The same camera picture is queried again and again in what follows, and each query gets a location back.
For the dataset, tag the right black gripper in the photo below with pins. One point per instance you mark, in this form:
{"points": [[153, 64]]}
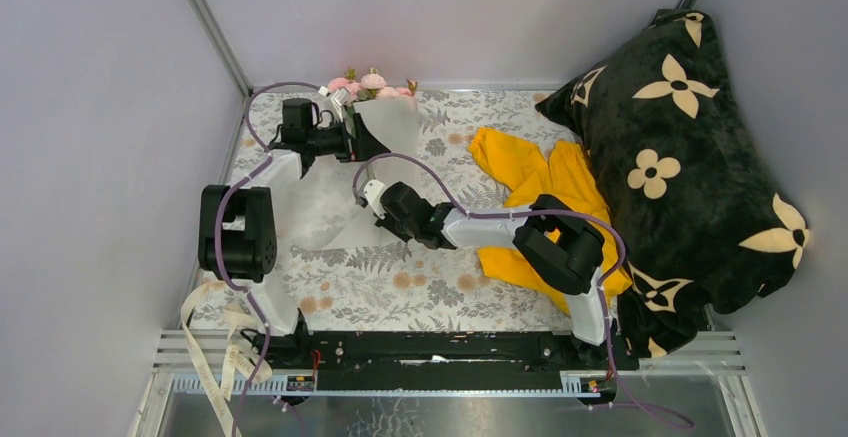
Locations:
{"points": [[386, 224]]}

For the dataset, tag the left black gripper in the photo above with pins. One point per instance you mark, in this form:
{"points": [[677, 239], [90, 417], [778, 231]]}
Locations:
{"points": [[358, 147]]}

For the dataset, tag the pink fake flower stem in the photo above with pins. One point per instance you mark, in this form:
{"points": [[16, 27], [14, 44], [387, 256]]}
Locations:
{"points": [[371, 85], [347, 82], [409, 90]]}

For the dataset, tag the white wrapping paper sheet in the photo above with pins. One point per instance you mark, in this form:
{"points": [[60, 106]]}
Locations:
{"points": [[358, 176]]}

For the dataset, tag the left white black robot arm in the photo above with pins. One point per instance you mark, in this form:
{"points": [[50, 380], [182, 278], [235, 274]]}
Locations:
{"points": [[237, 238]]}

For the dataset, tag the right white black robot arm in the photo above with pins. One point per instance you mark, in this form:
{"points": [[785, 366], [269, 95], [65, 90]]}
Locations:
{"points": [[564, 247]]}

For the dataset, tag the floral tablecloth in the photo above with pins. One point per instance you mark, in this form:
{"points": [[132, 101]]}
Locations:
{"points": [[343, 274]]}

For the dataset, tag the cream printed ribbon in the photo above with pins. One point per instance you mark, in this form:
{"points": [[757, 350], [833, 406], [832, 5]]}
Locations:
{"points": [[226, 369]]}

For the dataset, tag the black floral pillow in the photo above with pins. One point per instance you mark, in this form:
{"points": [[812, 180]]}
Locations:
{"points": [[703, 220]]}

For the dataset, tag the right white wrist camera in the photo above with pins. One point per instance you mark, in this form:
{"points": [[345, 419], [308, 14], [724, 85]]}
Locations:
{"points": [[372, 192]]}

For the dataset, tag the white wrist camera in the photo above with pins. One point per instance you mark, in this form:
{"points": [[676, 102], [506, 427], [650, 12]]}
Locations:
{"points": [[372, 192], [338, 104]]}

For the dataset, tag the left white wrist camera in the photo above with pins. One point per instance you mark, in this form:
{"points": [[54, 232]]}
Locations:
{"points": [[338, 104]]}

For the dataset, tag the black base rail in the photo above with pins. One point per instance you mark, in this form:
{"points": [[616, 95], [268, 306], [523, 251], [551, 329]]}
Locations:
{"points": [[440, 361]]}

